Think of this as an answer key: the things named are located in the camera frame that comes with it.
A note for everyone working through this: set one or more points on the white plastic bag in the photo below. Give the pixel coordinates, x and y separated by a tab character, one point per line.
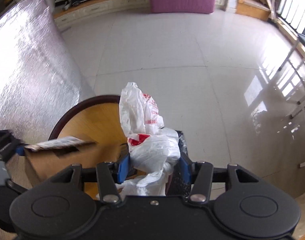
152	147

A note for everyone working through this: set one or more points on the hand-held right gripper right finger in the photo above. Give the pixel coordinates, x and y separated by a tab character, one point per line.
185	167

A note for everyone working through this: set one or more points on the wooden steps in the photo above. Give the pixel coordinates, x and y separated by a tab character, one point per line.
252	5

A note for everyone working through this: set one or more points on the window with black railing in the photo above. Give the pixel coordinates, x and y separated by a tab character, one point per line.
296	7

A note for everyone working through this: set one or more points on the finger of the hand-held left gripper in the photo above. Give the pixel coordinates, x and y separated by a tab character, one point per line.
7	143

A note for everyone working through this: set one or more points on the yellow trash bin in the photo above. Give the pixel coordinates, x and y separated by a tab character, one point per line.
97	120

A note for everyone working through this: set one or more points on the beige curtain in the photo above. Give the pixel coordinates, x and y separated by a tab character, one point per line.
273	0

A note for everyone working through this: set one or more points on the brown cardboard box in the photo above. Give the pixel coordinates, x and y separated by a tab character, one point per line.
67	162

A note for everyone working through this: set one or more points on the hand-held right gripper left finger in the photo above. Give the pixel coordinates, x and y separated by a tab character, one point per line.
123	167

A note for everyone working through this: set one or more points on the low wooden drawer platform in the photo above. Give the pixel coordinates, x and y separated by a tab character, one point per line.
100	11

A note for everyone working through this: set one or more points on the black plastic bag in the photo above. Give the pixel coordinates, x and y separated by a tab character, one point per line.
183	142

